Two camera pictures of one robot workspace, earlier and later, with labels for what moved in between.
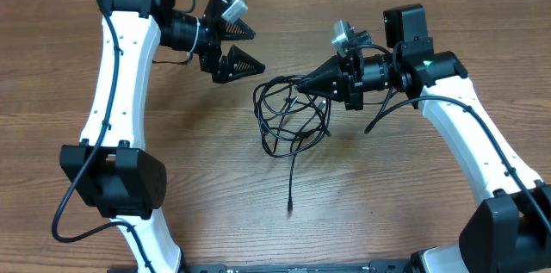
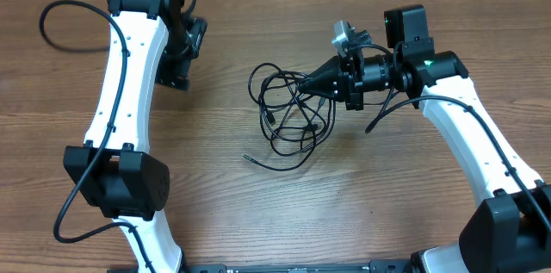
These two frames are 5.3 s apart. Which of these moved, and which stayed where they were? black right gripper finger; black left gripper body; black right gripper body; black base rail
Moved: black left gripper body
Stayed: black base rail; black right gripper finger; black right gripper body
